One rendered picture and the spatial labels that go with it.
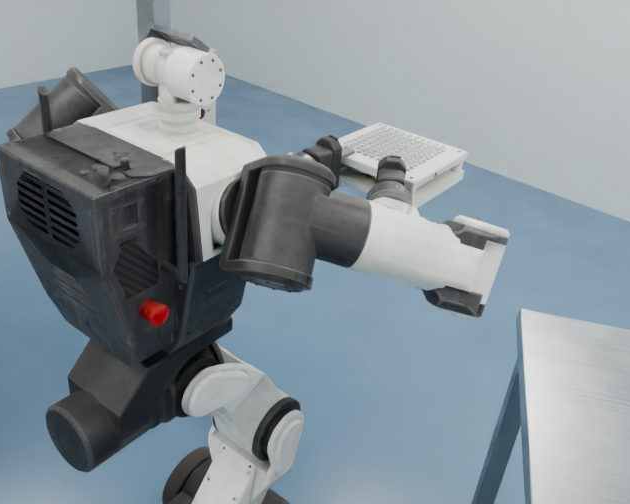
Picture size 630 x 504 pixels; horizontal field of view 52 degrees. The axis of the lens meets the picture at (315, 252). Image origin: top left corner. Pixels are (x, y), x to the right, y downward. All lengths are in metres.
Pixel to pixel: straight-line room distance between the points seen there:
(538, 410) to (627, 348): 0.28
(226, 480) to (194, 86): 0.91
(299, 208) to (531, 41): 3.41
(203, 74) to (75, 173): 0.20
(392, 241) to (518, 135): 3.44
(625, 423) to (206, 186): 0.76
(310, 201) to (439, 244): 0.17
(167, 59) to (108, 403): 0.49
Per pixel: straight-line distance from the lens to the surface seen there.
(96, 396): 1.04
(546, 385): 1.18
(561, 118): 4.08
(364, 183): 1.40
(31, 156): 0.86
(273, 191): 0.76
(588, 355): 1.29
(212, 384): 1.09
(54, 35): 5.51
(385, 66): 4.61
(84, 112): 1.05
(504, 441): 1.50
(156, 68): 0.90
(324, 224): 0.76
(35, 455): 2.24
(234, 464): 1.48
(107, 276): 0.80
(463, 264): 0.84
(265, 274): 0.74
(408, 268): 0.81
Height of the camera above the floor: 1.62
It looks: 31 degrees down
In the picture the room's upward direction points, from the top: 5 degrees clockwise
